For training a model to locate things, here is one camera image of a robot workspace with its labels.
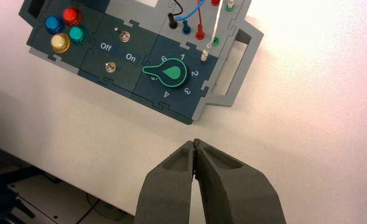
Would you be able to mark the grey and teal control box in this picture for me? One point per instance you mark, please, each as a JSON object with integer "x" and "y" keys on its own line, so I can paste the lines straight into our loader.
{"x": 121, "y": 74}

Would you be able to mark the red round push button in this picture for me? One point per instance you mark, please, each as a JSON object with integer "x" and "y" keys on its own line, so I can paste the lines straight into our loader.
{"x": 71, "y": 16}

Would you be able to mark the green round push button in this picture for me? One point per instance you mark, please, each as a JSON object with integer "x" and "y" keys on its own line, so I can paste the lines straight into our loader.
{"x": 77, "y": 34}

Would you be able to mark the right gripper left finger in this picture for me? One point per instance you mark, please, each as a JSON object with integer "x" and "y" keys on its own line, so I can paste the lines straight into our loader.
{"x": 167, "y": 191}

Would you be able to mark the blue round push button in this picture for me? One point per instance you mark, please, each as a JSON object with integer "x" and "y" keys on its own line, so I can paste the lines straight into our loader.
{"x": 54, "y": 24}

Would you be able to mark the white mounting plate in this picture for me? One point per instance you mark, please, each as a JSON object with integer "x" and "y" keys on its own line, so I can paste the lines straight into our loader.
{"x": 62, "y": 198}

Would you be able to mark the green banana socket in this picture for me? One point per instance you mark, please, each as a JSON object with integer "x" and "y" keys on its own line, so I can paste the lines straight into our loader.
{"x": 230, "y": 9}
{"x": 215, "y": 40}

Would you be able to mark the metal toggle switch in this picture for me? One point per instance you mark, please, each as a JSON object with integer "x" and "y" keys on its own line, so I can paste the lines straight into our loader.
{"x": 110, "y": 67}
{"x": 124, "y": 36}

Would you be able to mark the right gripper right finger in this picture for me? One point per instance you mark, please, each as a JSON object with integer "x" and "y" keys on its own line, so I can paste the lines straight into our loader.
{"x": 232, "y": 191}

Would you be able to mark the green rotary selector knob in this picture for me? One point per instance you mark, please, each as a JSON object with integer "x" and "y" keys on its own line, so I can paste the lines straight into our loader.
{"x": 171, "y": 72}

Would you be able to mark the yellow round push button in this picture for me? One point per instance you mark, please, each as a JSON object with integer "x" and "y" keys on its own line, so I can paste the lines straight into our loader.
{"x": 60, "y": 42}

